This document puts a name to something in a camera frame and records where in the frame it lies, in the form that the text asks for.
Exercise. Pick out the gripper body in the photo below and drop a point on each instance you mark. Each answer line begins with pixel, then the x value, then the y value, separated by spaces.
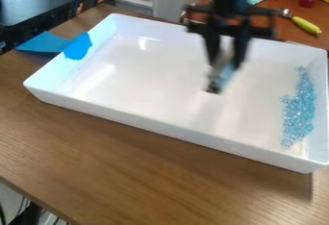
pixel 231 19

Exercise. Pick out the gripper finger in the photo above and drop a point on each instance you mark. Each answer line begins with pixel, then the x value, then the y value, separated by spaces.
pixel 211 47
pixel 240 51

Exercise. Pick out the blue sweeping tool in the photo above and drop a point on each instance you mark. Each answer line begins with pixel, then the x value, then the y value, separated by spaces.
pixel 221 75

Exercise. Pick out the pile of blue bits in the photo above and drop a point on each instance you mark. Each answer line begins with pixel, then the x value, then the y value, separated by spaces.
pixel 299 107

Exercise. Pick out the white tray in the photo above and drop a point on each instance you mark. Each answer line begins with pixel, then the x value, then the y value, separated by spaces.
pixel 171 87

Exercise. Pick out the red cup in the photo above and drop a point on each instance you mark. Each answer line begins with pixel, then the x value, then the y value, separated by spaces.
pixel 306 0

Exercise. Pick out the blue cloth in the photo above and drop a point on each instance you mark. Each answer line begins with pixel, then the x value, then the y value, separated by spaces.
pixel 60 44

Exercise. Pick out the black table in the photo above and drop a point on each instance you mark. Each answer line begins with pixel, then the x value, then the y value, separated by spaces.
pixel 34 7

